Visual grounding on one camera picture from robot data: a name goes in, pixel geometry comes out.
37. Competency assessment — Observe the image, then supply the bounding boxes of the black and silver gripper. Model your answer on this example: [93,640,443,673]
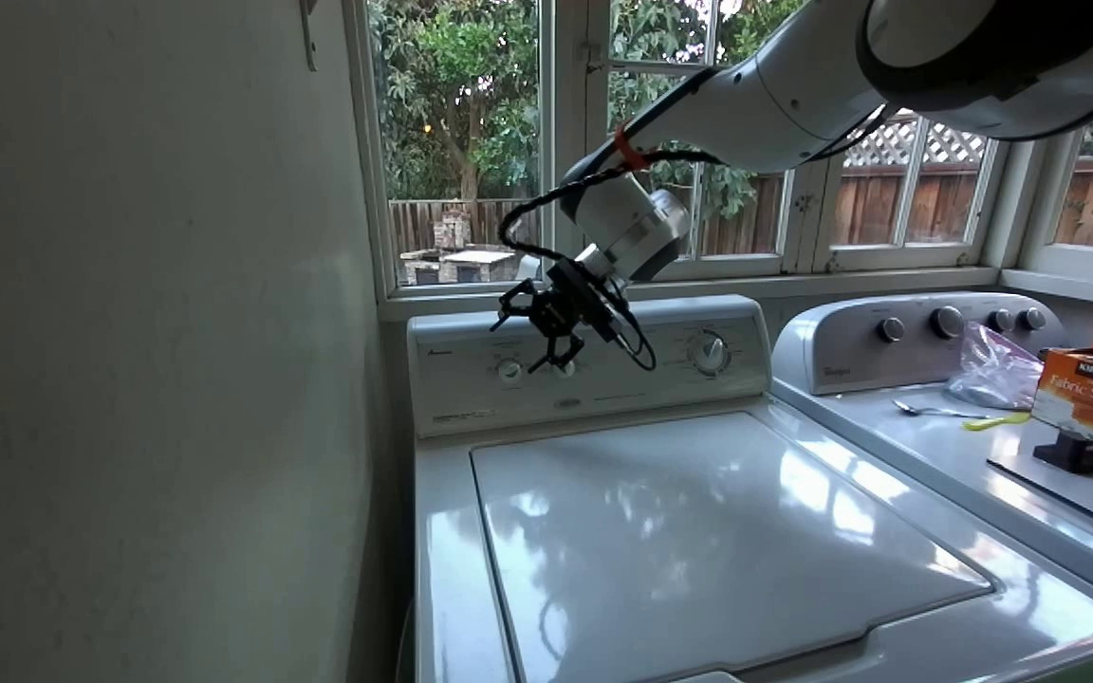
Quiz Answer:
[488,241,637,381]

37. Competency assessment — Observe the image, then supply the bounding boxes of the large silver cycle dial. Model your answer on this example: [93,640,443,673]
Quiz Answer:
[692,330,736,381]

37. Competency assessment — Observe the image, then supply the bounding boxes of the green tree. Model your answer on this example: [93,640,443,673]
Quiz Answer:
[367,0,816,225]

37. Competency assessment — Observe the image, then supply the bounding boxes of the white washer lid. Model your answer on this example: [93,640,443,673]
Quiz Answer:
[468,408,998,683]

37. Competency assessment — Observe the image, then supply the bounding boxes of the white top-load washing machine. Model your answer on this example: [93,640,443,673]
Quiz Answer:
[402,291,1093,683]

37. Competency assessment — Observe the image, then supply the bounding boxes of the wooden garden fence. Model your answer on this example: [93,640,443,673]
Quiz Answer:
[386,167,1093,260]

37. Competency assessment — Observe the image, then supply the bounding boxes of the metal spoon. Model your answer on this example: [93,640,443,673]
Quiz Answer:
[890,394,988,422]

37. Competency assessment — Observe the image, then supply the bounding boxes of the white dryer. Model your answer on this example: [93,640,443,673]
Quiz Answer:
[766,289,1093,610]

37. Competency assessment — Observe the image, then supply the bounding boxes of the clear plastic bag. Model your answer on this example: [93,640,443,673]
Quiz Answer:
[945,324,1046,415]

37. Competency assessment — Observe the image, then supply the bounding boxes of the yellow-green plastic stick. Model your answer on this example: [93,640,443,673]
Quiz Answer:
[963,410,1036,435]

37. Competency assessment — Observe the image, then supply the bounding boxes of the black stand object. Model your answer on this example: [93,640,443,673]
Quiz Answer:
[1033,428,1093,477]

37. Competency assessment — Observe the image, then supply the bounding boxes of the red cable tie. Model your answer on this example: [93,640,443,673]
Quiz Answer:
[611,128,646,175]

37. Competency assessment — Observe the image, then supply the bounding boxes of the white window frame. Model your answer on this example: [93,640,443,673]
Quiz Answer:
[343,0,1093,324]

